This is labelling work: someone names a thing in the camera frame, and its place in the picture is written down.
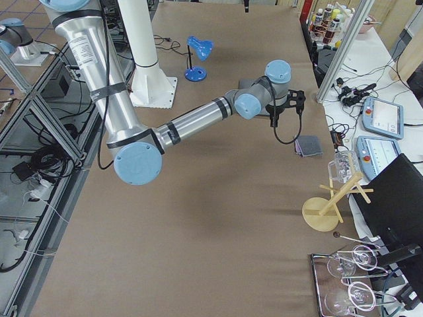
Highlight folded grey cloth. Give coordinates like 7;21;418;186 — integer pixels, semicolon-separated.
294;135;323;157

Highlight upper wine glass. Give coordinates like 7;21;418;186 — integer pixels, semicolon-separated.
327;244;389;279

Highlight far teach pendant tablet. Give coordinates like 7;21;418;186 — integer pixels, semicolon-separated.
362;97;404;139

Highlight clear glass mug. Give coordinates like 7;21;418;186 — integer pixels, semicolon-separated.
328;151;363;184

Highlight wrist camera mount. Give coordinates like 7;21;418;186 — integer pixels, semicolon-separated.
285;89;306;116

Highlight black lamp power cable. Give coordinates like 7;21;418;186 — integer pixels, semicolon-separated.
153;32;189;57

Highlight lower wine glass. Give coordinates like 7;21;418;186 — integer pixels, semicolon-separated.
324;281;397;316

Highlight wooden mug tree stand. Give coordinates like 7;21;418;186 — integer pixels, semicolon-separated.
302;172;373;232

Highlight near teach pendant tablet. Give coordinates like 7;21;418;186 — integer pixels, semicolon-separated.
356;136;401;180

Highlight grey laptop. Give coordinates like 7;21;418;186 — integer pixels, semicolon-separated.
234;76;272;120

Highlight aluminium frame post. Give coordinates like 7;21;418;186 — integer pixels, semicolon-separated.
315;0;375;103

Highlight teach pendant tablet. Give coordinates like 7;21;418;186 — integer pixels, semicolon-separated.
356;136;401;180
362;97;404;139

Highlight wine glass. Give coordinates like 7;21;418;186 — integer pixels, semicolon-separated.
324;281;397;316
327;244;389;279

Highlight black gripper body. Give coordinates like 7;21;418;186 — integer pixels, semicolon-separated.
266;99;288;120

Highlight blue desk lamp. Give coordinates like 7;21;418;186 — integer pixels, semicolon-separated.
184;36;214;82

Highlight black monitor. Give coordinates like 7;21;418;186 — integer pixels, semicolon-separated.
352;154;422;251

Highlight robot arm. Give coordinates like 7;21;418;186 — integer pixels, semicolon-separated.
44;1;292;185

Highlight bottles in wire rack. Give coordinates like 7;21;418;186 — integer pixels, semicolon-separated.
307;1;354;49

